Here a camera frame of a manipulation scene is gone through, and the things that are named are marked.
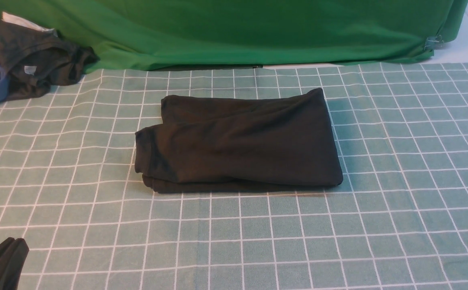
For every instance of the dark gray long-sleeved shirt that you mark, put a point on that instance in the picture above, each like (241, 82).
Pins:
(239, 145)

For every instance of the crumpled dark gray garment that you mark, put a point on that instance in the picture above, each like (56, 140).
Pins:
(35, 61)

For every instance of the white cloth in pile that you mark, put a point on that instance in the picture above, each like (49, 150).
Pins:
(14, 19)

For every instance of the green backdrop cloth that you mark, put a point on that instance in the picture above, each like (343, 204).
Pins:
(152, 34)

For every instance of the green checkered tablecloth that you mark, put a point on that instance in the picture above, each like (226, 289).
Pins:
(398, 221)

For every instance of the metal binder clip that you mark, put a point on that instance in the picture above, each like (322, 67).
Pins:
(434, 43)

